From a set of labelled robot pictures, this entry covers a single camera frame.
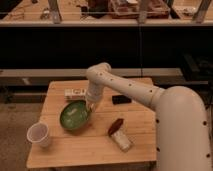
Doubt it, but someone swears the green ceramic bowl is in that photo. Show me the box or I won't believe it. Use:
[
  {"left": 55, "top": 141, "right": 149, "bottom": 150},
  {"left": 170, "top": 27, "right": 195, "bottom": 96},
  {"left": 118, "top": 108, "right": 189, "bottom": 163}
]
[{"left": 59, "top": 100, "right": 91, "bottom": 131}]

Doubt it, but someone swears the long wooden bench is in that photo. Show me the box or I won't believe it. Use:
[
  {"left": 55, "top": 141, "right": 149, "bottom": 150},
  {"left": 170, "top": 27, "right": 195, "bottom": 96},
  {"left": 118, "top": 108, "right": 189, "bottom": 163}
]
[{"left": 0, "top": 68, "right": 182, "bottom": 86}]

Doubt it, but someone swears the dark red brown snack bag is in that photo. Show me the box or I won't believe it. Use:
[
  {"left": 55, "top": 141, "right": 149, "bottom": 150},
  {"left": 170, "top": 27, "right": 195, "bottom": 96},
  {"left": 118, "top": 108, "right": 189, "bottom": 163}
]
[{"left": 108, "top": 118, "right": 124, "bottom": 136}]

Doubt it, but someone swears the wooden table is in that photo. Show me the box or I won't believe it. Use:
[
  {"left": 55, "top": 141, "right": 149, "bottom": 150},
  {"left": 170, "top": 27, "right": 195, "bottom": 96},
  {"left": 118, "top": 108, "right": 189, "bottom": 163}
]
[{"left": 27, "top": 80, "right": 156, "bottom": 169}]

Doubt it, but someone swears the small black rectangular object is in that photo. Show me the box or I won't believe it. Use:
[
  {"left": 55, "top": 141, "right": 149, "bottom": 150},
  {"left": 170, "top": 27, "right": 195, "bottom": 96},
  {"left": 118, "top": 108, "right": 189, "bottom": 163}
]
[{"left": 112, "top": 95, "right": 132, "bottom": 105}]

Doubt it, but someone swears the clear plastic wrapped packet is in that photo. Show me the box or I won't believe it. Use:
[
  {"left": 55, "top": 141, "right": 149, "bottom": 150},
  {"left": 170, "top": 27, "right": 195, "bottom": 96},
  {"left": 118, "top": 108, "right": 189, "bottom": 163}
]
[{"left": 111, "top": 130, "right": 133, "bottom": 152}]

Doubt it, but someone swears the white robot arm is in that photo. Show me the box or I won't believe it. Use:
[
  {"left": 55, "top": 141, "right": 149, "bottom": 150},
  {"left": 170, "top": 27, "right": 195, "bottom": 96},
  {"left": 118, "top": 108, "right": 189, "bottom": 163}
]
[{"left": 86, "top": 63, "right": 213, "bottom": 171}]

